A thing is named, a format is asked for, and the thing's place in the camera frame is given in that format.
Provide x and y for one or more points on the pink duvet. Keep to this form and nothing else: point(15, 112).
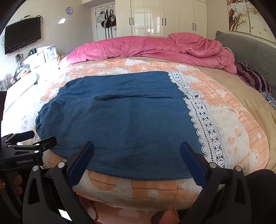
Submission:
point(129, 47)

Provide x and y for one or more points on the white handbag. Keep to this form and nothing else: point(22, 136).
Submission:
point(100, 18)

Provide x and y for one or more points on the blue patterned pillow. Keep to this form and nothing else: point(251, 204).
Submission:
point(269, 98)

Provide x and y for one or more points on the blue denim pants lace trim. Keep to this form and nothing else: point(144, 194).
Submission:
point(129, 129)

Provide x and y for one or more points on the orange bear printed blanket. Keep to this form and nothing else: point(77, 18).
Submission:
point(237, 137)

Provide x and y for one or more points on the black television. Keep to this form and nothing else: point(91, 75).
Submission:
point(21, 34)

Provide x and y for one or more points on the floral wall painting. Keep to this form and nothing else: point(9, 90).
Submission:
point(237, 15)

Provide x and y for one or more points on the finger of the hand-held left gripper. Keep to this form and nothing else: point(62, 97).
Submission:
point(23, 135)
point(46, 142)

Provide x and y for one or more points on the person's left hand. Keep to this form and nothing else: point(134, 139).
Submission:
point(17, 183)

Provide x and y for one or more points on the black striped bag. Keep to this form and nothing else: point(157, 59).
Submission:
point(106, 22)

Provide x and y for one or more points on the white desk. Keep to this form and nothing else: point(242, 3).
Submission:
point(21, 84)

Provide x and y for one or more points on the white drawer cabinet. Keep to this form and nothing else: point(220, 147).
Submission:
point(46, 55)

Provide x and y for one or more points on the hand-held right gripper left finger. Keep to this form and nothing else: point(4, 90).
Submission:
point(83, 160)

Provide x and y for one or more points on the purple striped pillow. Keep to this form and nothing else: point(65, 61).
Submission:
point(254, 77)

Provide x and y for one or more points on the person's dark clothing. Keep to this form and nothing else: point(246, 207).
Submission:
point(263, 193)

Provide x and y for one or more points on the round wall clock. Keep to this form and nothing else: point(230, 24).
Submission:
point(69, 10)

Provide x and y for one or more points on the white wardrobe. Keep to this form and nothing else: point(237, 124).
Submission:
point(151, 17)

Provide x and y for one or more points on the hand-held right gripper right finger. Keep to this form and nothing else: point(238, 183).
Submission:
point(192, 161)

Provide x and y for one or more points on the grey quilted headboard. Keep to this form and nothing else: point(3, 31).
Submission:
point(248, 49)

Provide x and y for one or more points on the dark brown bag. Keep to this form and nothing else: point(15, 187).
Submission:
point(113, 20)

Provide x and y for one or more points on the white door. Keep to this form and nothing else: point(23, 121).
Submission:
point(96, 30)

